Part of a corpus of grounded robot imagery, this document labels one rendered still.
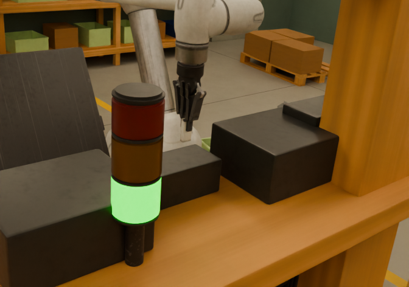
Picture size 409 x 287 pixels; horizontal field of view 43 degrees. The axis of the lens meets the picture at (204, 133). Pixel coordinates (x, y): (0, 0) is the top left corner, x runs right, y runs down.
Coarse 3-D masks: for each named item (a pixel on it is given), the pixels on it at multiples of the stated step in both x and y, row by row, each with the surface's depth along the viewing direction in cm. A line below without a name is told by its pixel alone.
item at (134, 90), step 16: (128, 96) 47; (144, 96) 47; (160, 96) 48; (112, 112) 49; (128, 112) 47; (144, 112) 47; (160, 112) 48; (112, 128) 49; (128, 128) 48; (144, 128) 48; (160, 128) 49
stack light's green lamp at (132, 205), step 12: (120, 192) 50; (132, 192) 50; (144, 192) 50; (156, 192) 52; (120, 204) 51; (132, 204) 51; (144, 204) 51; (156, 204) 52; (120, 216) 52; (132, 216) 51; (144, 216) 51; (156, 216) 53
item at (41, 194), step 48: (240, 144) 71; (288, 144) 70; (336, 144) 74; (0, 192) 53; (48, 192) 54; (96, 192) 54; (288, 192) 71; (0, 240) 48; (48, 240) 49; (96, 240) 53; (144, 240) 57
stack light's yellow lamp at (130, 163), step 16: (112, 144) 50; (128, 144) 48; (144, 144) 49; (160, 144) 50; (112, 160) 50; (128, 160) 49; (144, 160) 49; (160, 160) 51; (112, 176) 51; (128, 176) 49; (144, 176) 50; (160, 176) 52
